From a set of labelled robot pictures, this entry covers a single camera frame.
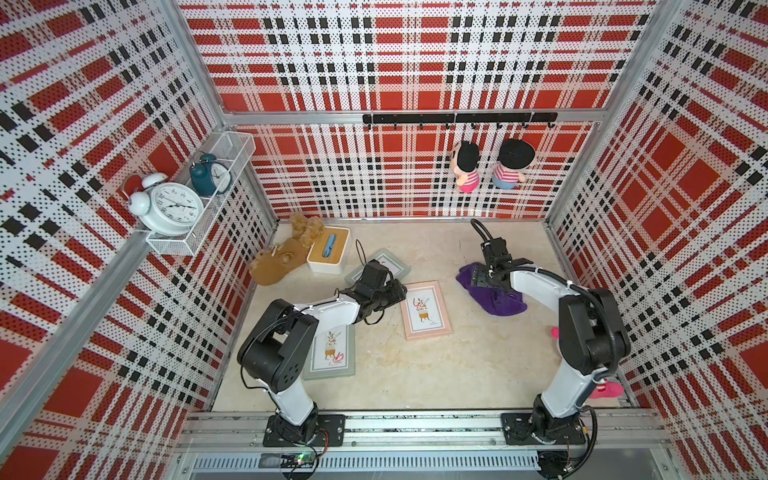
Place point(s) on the white alarm clock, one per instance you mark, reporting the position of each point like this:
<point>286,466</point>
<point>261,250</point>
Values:
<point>166,208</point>

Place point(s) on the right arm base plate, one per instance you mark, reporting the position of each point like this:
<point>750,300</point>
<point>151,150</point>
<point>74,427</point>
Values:
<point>539,428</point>

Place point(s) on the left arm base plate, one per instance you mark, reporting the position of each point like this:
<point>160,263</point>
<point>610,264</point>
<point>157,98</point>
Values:
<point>319,430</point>

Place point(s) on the pink picture frame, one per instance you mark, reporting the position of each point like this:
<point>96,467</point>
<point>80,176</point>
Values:
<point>424,311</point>

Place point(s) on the brown plush toy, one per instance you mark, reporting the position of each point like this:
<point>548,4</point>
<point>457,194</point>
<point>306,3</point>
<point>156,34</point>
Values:
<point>273,264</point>

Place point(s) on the teal alarm clock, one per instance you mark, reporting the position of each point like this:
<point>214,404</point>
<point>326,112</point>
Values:
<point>210,177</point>

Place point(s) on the pink object behind right arm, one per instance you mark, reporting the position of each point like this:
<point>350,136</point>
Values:
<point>607,389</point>

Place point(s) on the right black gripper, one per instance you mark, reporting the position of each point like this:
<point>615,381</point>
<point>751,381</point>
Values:
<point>479,278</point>

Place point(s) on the green circuit board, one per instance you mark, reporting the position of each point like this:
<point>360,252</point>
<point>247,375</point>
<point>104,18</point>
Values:
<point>299,460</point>

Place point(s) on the doll pink striped shirt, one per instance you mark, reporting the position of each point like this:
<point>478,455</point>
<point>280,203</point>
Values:
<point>463,164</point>

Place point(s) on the aluminium front rail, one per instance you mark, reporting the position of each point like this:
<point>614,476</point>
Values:
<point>439,430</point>

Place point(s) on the green frame tilted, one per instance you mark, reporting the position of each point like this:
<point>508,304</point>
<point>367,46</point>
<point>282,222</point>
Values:
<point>397,266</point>

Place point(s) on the white box wooden lid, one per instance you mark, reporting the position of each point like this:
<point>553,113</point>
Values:
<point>335,264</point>

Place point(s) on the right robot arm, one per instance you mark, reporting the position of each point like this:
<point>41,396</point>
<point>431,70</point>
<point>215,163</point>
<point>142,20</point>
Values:
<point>592,335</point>

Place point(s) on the white wire shelf basket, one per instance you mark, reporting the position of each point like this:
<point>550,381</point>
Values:
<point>231,148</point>

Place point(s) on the black hook rail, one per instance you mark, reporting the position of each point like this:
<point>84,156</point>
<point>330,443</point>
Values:
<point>448,119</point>

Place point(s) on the purple microfiber cloth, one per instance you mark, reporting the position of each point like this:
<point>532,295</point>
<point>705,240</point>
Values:
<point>493,301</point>

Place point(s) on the doll blue pants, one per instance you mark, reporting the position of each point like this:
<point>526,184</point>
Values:
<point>514,156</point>

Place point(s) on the green frame near arm base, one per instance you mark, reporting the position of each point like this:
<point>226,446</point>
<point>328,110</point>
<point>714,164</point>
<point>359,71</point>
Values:
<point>332,354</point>

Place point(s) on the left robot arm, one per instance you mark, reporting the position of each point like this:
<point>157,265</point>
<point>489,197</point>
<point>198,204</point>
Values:
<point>275,351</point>

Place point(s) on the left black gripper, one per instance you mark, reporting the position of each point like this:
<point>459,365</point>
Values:
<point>397,294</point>

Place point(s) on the blue object on box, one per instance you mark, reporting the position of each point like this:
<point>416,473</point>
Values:
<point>329,246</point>

